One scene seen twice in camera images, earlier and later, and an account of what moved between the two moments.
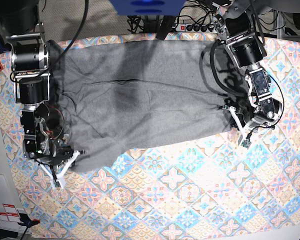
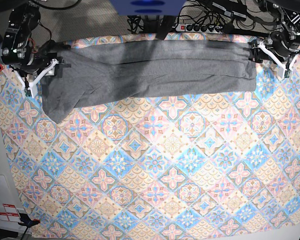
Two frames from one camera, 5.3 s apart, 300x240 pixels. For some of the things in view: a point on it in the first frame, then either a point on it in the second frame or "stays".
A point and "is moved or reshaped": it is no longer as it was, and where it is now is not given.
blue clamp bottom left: x=27 y=221 stays
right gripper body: x=247 y=125 to x=285 y=64
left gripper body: x=56 y=162 to x=30 y=80
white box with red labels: x=2 y=211 stays
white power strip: x=196 y=27 stays
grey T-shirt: x=118 y=95 is moved or reshaped
